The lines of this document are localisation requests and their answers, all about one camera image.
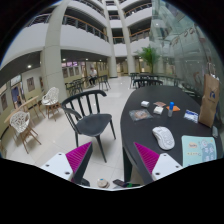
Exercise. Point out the round wooden disc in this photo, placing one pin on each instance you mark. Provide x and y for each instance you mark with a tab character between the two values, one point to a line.
102	183

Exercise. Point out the black oval table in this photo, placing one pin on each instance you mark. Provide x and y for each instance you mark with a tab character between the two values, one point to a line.
142	131

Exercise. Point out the black phone on floor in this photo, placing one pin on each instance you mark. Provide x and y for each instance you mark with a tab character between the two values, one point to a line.
124	184

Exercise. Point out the brown paper bag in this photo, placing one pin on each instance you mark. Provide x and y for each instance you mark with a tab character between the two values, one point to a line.
209	100

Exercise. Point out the orange paper piece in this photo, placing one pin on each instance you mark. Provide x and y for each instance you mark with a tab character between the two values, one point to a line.
176	108

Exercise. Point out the white lattice chair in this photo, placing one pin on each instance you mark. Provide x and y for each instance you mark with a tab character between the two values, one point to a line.
50	100
20	122

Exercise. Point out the black wooden chair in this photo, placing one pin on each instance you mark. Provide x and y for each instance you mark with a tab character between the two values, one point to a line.
83	113

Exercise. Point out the light wooden table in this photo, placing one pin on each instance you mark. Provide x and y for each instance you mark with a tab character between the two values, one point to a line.
30	104

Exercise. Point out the small white box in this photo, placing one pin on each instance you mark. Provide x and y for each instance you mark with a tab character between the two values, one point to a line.
145	104

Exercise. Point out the blue capped glue stick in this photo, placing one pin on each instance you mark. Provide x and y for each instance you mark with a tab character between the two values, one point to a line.
170	111

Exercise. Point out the dark phone on table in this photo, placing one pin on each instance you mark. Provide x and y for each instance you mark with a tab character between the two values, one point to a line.
214	132

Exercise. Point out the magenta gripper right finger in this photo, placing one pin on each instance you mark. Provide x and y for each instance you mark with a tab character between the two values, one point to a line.
157	165

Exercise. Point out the brown small card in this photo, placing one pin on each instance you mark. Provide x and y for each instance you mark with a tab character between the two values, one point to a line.
161	104

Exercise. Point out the clear packaged cookie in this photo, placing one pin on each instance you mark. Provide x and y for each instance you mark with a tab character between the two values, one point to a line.
141	114

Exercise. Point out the white lattice chair front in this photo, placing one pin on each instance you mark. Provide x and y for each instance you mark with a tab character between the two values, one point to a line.
20	122

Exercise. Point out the white lattice chair back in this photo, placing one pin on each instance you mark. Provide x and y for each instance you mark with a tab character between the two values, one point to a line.
50	100

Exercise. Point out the seated person in white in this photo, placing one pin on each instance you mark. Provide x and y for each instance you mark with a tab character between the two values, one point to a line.
93	76

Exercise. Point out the green potted palm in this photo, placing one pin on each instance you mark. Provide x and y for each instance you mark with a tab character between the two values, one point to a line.
149	55

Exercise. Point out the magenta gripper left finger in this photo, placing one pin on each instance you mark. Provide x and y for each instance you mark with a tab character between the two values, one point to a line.
72	165

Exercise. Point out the blue white card pack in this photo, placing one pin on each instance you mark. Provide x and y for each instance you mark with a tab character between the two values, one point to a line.
190	115

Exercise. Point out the white square box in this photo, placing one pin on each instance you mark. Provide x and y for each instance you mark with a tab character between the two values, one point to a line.
158	110

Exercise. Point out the white computer mouse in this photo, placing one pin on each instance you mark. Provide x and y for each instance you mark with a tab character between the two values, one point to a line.
164	137

